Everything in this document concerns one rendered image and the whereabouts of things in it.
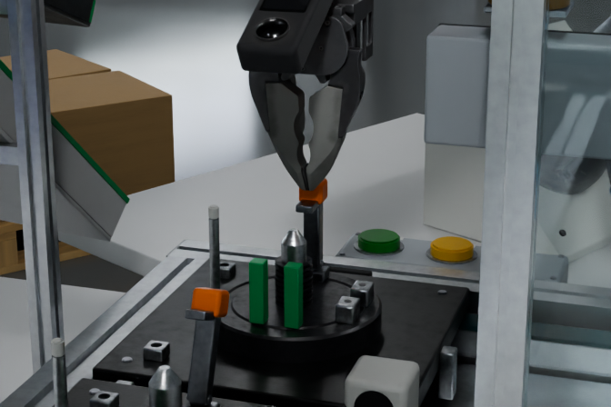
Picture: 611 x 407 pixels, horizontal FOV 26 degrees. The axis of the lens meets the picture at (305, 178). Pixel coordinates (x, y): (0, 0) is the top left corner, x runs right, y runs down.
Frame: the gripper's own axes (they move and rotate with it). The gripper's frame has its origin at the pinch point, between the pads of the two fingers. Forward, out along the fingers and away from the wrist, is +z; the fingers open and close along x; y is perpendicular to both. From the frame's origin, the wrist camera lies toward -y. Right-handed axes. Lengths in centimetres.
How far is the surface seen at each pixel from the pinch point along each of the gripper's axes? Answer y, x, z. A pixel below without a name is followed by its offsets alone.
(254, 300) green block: -7.9, 1.6, 7.6
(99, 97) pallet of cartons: 246, 140, 64
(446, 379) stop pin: -3.6, -12.6, 14.1
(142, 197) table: 53, 39, 23
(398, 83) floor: 466, 102, 108
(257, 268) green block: -7.9, 1.3, 4.9
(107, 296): 21.4, 28.5, 22.5
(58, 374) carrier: -31.8, 5.5, 3.1
